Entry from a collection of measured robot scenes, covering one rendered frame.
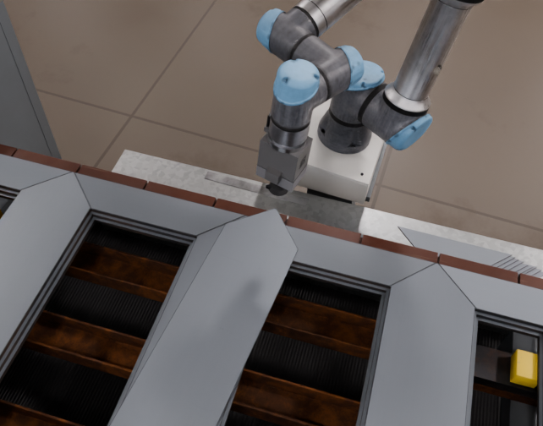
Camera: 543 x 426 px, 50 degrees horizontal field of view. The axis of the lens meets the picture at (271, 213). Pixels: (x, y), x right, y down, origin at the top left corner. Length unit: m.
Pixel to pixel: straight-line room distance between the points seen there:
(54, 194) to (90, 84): 1.66
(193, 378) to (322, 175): 0.68
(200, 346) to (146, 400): 0.14
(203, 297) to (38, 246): 0.39
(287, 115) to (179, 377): 0.54
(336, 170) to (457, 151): 1.33
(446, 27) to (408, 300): 0.58
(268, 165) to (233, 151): 1.51
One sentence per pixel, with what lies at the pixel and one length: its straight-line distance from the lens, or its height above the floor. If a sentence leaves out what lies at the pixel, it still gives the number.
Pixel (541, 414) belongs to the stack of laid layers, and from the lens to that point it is 1.30.
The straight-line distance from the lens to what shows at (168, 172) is 1.69.
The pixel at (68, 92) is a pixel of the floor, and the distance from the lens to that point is 3.07.
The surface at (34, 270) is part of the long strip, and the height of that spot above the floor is 0.85.
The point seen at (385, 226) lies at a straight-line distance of 1.60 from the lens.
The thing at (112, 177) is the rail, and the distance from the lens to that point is 1.51.
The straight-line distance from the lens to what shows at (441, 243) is 1.56.
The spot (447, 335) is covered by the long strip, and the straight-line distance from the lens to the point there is 1.27.
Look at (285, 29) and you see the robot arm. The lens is 1.15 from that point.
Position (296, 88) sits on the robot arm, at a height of 1.29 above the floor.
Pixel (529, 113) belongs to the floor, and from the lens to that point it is 3.17.
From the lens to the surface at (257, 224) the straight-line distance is 1.35.
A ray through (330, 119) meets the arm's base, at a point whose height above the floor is 0.85.
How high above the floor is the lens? 1.94
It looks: 53 degrees down
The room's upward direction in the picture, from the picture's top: 3 degrees clockwise
